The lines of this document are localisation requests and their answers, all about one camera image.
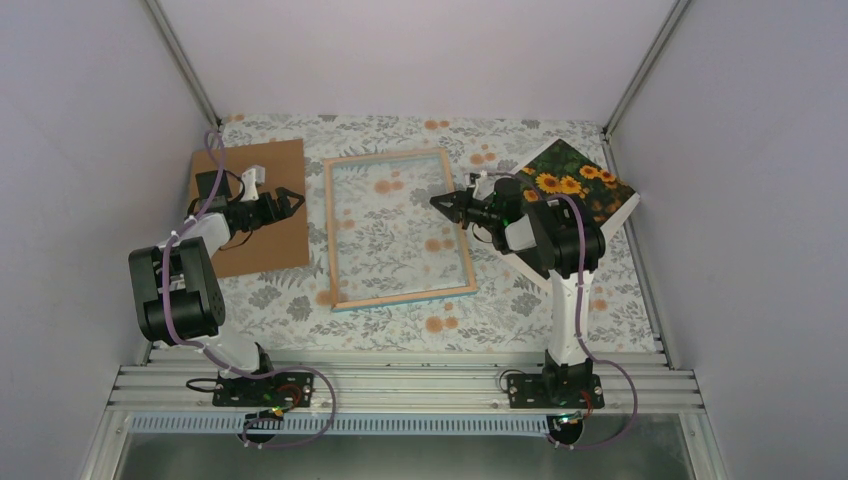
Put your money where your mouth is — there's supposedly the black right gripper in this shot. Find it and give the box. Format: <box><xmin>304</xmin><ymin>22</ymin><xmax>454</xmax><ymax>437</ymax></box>
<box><xmin>431</xmin><ymin>187</ymin><xmax>501</xmax><ymax>230</ymax></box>

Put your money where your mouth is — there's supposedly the brown cardboard backing board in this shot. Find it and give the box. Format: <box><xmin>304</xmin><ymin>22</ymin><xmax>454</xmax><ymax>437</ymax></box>
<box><xmin>186</xmin><ymin>139</ymin><xmax>309</xmax><ymax>278</ymax></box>

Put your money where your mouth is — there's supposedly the teal wooden picture frame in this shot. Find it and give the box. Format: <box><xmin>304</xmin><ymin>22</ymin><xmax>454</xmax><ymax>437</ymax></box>
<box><xmin>322</xmin><ymin>146</ymin><xmax>480</xmax><ymax>313</ymax></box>

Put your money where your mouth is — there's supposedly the white mat board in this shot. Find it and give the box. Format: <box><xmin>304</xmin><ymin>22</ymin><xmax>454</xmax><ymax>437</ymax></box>
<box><xmin>491</xmin><ymin>137</ymin><xmax>643</xmax><ymax>294</ymax></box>

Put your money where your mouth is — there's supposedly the sunflower photo print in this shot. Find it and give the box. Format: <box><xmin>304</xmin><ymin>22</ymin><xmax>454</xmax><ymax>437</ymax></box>
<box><xmin>510</xmin><ymin>138</ymin><xmax>639</xmax><ymax>227</ymax></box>

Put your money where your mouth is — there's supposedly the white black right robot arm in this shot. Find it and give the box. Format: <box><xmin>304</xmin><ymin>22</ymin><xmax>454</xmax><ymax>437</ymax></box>
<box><xmin>429</xmin><ymin>174</ymin><xmax>606</xmax><ymax>407</ymax></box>

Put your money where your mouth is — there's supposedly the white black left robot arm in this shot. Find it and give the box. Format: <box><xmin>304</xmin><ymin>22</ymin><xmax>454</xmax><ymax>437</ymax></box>
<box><xmin>128</xmin><ymin>166</ymin><xmax>305</xmax><ymax>405</ymax></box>

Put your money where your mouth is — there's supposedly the floral patterned tablecloth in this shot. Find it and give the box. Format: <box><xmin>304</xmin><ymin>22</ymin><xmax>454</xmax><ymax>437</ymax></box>
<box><xmin>158</xmin><ymin>113</ymin><xmax>658</xmax><ymax>354</ymax></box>

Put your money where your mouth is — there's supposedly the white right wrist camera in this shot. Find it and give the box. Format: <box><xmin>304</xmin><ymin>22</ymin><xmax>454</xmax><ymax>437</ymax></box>
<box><xmin>466</xmin><ymin>171</ymin><xmax>497</xmax><ymax>200</ymax></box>

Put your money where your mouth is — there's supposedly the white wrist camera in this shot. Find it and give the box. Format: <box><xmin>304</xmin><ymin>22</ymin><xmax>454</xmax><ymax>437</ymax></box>
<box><xmin>239</xmin><ymin>165</ymin><xmax>266</xmax><ymax>202</ymax></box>
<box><xmin>466</xmin><ymin>171</ymin><xmax>497</xmax><ymax>200</ymax></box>

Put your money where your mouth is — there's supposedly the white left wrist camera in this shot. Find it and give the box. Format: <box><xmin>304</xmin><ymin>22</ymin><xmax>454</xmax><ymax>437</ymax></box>
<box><xmin>239</xmin><ymin>165</ymin><xmax>266</xmax><ymax>202</ymax></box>

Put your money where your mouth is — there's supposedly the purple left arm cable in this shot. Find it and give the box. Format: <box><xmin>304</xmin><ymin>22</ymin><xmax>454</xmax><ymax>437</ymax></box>
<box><xmin>162</xmin><ymin>129</ymin><xmax>339</xmax><ymax>452</ymax></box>

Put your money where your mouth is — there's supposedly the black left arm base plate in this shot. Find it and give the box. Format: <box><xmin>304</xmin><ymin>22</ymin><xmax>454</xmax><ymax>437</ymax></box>
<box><xmin>212</xmin><ymin>372</ymin><xmax>315</xmax><ymax>409</ymax></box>

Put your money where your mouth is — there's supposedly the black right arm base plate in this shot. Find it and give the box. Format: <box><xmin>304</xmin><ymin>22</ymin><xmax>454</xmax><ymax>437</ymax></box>
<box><xmin>504</xmin><ymin>373</ymin><xmax>606</xmax><ymax>409</ymax></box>

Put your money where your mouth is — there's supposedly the aluminium mounting rail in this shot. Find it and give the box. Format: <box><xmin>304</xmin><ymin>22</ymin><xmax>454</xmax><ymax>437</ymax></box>
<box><xmin>107</xmin><ymin>362</ymin><xmax>705</xmax><ymax>414</ymax></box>

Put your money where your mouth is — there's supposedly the left aluminium corner post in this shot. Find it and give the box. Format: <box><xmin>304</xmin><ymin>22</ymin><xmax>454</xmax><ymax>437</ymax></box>
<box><xmin>140</xmin><ymin>0</ymin><xmax>223</xmax><ymax>131</ymax></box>

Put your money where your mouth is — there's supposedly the aluminium corner post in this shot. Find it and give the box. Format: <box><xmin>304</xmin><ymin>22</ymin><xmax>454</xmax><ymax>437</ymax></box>
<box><xmin>602</xmin><ymin>0</ymin><xmax>693</xmax><ymax>142</ymax></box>
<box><xmin>140</xmin><ymin>0</ymin><xmax>223</xmax><ymax>131</ymax></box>

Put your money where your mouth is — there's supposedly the grey slotted cable duct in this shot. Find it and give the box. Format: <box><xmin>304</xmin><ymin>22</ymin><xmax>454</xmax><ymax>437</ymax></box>
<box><xmin>128</xmin><ymin>412</ymin><xmax>549</xmax><ymax>437</ymax></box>

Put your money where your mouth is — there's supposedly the right aluminium corner post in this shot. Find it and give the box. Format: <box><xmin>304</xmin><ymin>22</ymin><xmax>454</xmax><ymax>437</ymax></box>
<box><xmin>602</xmin><ymin>0</ymin><xmax>693</xmax><ymax>142</ymax></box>

